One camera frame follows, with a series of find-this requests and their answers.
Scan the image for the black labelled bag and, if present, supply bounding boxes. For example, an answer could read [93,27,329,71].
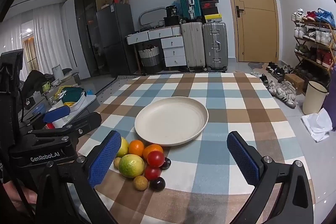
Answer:
[165,5,179,17]

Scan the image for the tan wooden door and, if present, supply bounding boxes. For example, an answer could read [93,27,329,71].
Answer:
[220,0,279,63]

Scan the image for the beige hard suitcase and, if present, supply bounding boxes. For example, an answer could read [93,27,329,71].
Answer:
[181,22,206,72]

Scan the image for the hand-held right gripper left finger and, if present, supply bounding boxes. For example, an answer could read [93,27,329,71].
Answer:
[35,130,122,224]

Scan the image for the green citrus fruit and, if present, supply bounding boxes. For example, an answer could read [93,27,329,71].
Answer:
[119,154,145,179]

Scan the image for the brown cardboard box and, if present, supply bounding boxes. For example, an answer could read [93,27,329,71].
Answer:
[284,73,305,95]

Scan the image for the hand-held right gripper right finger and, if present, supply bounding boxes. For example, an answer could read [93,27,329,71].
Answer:
[226,131,315,224]

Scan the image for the black storage box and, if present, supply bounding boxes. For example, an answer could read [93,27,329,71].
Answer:
[163,16,182,27]

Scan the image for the person's left hand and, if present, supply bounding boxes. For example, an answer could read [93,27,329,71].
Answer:
[5,183,38,214]

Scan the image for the scattered loose shoes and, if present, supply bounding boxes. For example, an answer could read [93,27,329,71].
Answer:
[251,61,298,108]

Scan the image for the oval mirror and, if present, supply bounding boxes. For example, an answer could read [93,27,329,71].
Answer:
[139,7,168,30]

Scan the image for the white drawer desk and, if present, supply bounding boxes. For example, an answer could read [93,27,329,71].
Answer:
[125,26,187,68]

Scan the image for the silver hard suitcase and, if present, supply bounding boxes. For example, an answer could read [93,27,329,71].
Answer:
[202,22,228,72]

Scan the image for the yellow black shoe box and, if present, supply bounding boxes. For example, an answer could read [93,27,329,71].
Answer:
[203,14,223,23]

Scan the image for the wooden shoe rack with shoes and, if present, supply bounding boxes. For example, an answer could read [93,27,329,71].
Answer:
[291,7,336,83]

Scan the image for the checked blue brown tablecloth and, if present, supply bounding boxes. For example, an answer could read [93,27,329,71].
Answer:
[63,73,305,224]

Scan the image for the woven grey white basket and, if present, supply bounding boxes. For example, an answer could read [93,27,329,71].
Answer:
[138,46,161,67]

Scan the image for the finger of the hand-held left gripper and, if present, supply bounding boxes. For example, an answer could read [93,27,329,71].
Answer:
[28,112,102,147]
[20,105,71,132]

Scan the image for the black white patterned rug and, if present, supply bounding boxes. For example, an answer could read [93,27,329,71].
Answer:
[94,74,147,97]

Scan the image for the teal hard suitcase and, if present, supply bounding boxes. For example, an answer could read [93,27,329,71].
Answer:
[178,0,202,23]

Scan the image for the cream round plate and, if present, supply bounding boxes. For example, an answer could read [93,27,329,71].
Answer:
[134,97,209,147]

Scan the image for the white curtain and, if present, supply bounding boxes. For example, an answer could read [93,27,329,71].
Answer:
[0,1,76,77]

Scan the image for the white plastic bag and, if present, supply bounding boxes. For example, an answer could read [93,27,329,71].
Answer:
[301,108,332,143]

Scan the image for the yellow-green citrus fruit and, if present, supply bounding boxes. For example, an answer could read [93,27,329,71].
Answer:
[116,137,130,158]

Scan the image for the dark grey fridge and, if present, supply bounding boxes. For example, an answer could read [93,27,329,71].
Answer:
[96,3,138,77]

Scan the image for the cream trash bin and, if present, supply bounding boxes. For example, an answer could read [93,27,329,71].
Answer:
[302,81,328,115]

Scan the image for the orange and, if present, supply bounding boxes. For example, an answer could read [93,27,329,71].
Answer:
[142,144,164,159]
[129,140,145,157]

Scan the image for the red tomato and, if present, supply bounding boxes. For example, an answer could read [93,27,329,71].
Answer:
[144,166,162,181]
[147,151,165,167]

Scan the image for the tall dark glass cabinet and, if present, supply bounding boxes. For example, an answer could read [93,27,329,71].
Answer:
[74,0,109,77]

